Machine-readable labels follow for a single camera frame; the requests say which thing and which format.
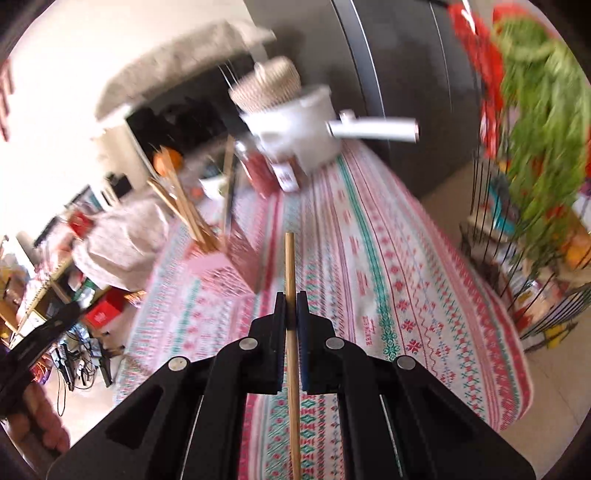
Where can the dark grey cabinet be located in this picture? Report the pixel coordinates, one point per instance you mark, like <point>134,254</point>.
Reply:
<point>392,69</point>

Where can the patterned tablecloth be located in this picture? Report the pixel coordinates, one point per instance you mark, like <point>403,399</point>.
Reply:
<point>369,258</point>

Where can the red perforated basket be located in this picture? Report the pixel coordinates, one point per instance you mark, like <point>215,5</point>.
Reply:
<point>240,263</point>

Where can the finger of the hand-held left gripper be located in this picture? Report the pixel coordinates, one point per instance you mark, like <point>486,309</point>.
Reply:
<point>32,346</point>

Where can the grey hood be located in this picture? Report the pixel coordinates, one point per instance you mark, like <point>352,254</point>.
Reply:
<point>175,60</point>

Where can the clear jar with white label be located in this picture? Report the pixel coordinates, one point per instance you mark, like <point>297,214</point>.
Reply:
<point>288,175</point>

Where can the bundle of wooden chopsticks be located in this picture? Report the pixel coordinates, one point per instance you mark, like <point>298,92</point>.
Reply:
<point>189,212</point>

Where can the clear jar of red flakes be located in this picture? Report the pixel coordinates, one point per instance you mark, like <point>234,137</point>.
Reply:
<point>258,177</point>

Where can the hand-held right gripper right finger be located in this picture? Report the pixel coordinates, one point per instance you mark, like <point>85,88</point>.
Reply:
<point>302,341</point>

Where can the orange pumpkin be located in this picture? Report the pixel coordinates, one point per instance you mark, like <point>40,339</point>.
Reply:
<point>166,161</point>

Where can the red snack packet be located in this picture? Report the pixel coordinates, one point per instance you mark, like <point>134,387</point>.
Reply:
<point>480,69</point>

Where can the plain wooden chopstick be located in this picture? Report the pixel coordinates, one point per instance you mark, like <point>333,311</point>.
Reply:
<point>290,267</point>

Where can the red box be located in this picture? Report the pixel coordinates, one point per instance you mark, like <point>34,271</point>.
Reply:
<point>105,311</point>

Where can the white bowl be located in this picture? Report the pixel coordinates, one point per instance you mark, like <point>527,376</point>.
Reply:
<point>213,187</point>

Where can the white cloth bundle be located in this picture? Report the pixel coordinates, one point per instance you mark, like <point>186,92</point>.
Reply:
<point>120,244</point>

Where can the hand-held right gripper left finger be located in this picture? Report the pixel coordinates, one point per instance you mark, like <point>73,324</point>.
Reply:
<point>279,332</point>

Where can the wicker basket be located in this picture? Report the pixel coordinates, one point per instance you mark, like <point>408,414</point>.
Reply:
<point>268,83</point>

